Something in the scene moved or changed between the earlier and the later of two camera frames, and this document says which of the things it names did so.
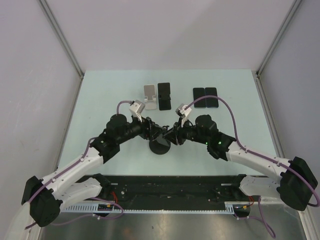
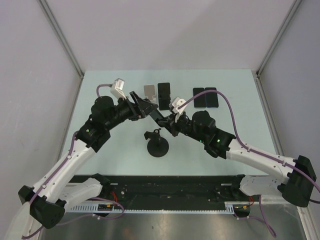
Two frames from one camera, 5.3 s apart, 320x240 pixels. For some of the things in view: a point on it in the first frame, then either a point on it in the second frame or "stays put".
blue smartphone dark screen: (211, 102) stays put
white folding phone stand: (150, 97) stays put
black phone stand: (164, 95) stays put
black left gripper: (148, 129) → (140, 108)
